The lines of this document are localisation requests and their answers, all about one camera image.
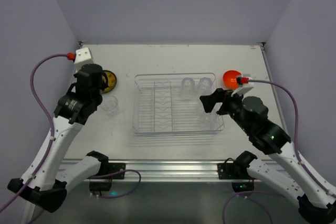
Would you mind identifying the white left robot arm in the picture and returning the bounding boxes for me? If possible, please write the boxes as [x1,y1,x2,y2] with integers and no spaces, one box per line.
[7,63,108,213]

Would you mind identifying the orange plastic bowl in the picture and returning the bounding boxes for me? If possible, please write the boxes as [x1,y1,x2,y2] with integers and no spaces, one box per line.
[223,70,241,90]

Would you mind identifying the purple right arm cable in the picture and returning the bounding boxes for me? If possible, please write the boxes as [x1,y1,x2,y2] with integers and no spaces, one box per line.
[237,76,336,196]

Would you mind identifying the clear glass cup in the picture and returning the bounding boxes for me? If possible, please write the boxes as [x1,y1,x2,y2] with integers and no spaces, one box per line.
[181,78,195,96]
[197,77,213,95]
[100,95,119,117]
[198,113,218,131]

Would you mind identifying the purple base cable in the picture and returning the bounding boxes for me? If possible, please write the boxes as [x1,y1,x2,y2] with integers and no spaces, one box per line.
[90,169,142,199]
[221,191,284,224]

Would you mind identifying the aluminium mounting rail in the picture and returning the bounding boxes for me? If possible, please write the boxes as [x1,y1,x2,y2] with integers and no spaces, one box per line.
[60,159,289,183]

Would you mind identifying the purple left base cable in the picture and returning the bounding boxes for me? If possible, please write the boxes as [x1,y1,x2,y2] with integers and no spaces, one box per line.
[90,169,142,199]

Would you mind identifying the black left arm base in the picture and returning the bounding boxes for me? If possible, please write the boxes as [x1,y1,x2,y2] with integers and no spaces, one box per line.
[108,163,126,180]

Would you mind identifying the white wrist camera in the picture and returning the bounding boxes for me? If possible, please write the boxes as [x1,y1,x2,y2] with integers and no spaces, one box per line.
[74,47,94,66]
[231,74,254,97]

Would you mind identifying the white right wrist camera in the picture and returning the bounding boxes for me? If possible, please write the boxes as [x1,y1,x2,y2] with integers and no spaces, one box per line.
[231,74,254,97]

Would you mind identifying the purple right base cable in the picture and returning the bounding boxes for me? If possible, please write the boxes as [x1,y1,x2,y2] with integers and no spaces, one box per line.
[221,191,284,224]

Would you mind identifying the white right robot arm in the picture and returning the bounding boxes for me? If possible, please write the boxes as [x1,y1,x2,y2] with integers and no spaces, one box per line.
[200,88,335,223]

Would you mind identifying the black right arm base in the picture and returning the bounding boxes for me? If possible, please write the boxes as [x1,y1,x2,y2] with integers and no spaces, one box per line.
[217,157,237,180]

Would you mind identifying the clear plastic dish rack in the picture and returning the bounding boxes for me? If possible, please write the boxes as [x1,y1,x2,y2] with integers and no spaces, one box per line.
[132,72,224,135]

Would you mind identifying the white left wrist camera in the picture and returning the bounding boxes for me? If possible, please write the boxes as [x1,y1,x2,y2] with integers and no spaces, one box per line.
[74,47,94,66]

